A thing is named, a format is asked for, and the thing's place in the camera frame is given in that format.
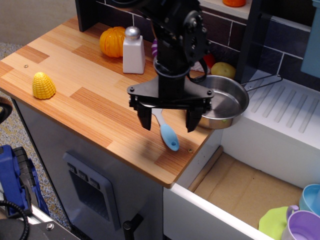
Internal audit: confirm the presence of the black mount base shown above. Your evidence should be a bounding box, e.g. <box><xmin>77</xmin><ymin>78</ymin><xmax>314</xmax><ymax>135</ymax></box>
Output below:
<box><xmin>0</xmin><ymin>209</ymin><xmax>79</xmax><ymax>240</ymax></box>

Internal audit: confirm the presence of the grey oven door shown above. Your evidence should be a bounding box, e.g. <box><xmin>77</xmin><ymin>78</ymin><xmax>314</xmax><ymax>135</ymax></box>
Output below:
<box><xmin>63</xmin><ymin>152</ymin><xmax>120</xmax><ymax>231</ymax></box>

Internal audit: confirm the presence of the black oven handle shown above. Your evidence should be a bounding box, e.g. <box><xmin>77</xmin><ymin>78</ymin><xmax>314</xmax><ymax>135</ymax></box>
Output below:
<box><xmin>122</xmin><ymin>213</ymin><xmax>144</xmax><ymax>240</ymax></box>

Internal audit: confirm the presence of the purple striped toy onion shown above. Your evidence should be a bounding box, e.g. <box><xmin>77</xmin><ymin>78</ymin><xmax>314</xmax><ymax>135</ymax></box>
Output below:
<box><xmin>151</xmin><ymin>39</ymin><xmax>158</xmax><ymax>58</ymax></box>

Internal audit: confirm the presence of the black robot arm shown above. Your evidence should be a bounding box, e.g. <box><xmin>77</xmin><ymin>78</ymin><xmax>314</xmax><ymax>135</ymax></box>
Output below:
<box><xmin>106</xmin><ymin>0</ymin><xmax>214</xmax><ymax>132</ymax></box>

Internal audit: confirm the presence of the white spatula blue handle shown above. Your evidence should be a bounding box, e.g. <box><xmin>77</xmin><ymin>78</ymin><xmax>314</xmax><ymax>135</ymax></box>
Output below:
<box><xmin>151</xmin><ymin>108</ymin><xmax>180</xmax><ymax>152</ymax></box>

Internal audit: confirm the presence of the blue plastic cup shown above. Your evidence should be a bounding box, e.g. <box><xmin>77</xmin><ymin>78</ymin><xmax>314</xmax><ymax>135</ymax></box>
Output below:
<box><xmin>299</xmin><ymin>184</ymin><xmax>320</xmax><ymax>216</ymax></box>

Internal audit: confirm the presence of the black braided cable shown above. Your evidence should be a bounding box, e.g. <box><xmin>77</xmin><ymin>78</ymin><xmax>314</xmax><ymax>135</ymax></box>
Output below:
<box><xmin>0</xmin><ymin>199</ymin><xmax>30</xmax><ymax>240</ymax></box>

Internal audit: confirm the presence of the dark round object left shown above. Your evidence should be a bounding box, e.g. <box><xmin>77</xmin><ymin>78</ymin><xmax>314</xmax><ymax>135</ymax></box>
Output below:
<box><xmin>0</xmin><ymin>96</ymin><xmax>13</xmax><ymax>124</ymax></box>

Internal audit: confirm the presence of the white toy sink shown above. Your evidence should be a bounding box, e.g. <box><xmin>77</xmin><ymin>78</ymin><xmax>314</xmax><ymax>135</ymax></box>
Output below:
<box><xmin>163</xmin><ymin>73</ymin><xmax>320</xmax><ymax>240</ymax></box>

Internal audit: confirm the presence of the orange toy on shelf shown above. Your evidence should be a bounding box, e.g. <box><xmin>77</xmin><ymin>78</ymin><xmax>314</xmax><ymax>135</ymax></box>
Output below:
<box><xmin>222</xmin><ymin>0</ymin><xmax>247</xmax><ymax>8</ymax></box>

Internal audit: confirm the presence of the white salt shaker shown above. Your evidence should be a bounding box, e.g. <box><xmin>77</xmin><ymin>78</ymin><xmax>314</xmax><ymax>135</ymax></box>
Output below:
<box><xmin>122</xmin><ymin>26</ymin><xmax>146</xmax><ymax>74</ymax></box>

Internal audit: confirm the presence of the teal cabinet panel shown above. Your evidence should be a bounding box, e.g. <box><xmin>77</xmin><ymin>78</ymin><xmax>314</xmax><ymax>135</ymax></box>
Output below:
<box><xmin>301</xmin><ymin>0</ymin><xmax>320</xmax><ymax>78</ymax></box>

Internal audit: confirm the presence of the blue black device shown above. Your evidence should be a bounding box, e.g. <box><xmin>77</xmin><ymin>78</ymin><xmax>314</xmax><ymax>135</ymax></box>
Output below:
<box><xmin>0</xmin><ymin>145</ymin><xmax>50</xmax><ymax>216</ymax></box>

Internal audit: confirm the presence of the orange toy pumpkin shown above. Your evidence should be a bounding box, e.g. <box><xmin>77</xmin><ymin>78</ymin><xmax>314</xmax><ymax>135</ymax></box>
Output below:
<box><xmin>99</xmin><ymin>26</ymin><xmax>125</xmax><ymax>58</ymax></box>

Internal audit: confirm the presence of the yellow toy potato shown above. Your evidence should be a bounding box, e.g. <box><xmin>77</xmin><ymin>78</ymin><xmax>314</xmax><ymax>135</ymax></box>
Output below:
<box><xmin>211</xmin><ymin>62</ymin><xmax>236</xmax><ymax>79</ymax></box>

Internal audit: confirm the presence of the stainless steel pan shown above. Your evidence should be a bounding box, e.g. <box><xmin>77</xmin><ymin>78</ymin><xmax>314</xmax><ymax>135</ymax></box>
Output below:
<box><xmin>198</xmin><ymin>74</ymin><xmax>283</xmax><ymax>130</ymax></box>

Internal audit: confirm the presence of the dark shelf post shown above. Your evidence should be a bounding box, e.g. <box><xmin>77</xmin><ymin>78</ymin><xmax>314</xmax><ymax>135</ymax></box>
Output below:
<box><xmin>75</xmin><ymin>0</ymin><xmax>99</xmax><ymax>32</ymax></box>

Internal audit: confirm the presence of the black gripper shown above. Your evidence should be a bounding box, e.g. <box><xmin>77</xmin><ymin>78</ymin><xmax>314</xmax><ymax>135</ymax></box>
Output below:
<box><xmin>127</xmin><ymin>71</ymin><xmax>215</xmax><ymax>133</ymax></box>

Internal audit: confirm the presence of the green plastic plate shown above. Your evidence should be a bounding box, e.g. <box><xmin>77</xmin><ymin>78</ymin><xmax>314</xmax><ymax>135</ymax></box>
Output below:
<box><xmin>258</xmin><ymin>206</ymin><xmax>288</xmax><ymax>240</ymax></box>

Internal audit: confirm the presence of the yellow toy corn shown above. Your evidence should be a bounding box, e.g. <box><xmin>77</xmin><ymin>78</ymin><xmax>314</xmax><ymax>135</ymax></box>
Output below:
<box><xmin>32</xmin><ymin>72</ymin><xmax>56</xmax><ymax>100</ymax></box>

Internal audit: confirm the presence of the purple plastic cup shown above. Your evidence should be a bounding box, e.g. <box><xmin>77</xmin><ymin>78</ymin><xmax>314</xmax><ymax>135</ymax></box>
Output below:
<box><xmin>281</xmin><ymin>205</ymin><xmax>320</xmax><ymax>240</ymax></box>

